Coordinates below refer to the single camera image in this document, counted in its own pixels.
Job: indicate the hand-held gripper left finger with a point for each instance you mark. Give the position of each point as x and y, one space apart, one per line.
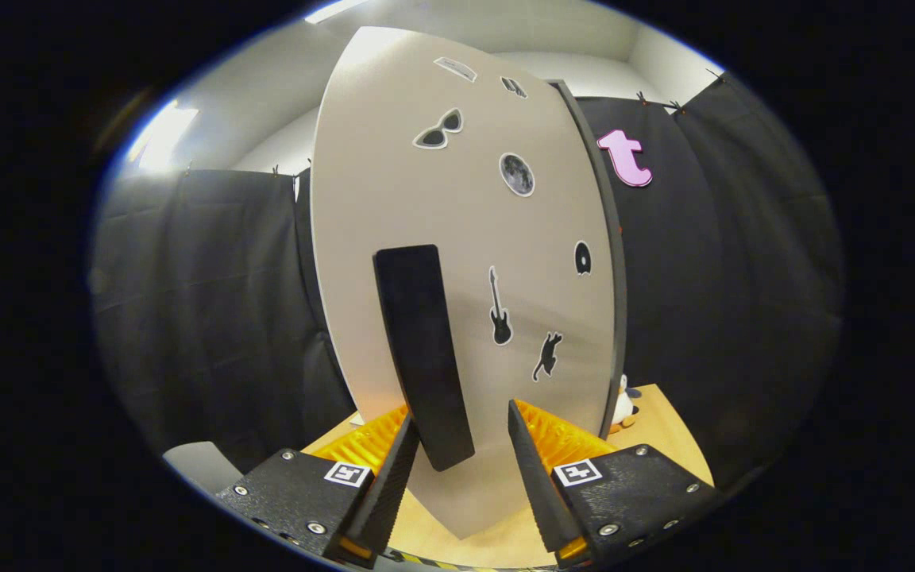
390 492

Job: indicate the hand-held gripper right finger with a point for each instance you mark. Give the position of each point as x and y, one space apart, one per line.
541 492

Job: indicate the grey shoe cabinet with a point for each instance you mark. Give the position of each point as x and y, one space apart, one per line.
620 302

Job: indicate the grey rounded panel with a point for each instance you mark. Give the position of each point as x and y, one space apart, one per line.
199 465

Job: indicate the black backdrop cloth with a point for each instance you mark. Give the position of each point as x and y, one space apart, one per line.
743 278

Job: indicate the wide ceiling light panel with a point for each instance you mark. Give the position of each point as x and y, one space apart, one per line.
330 9

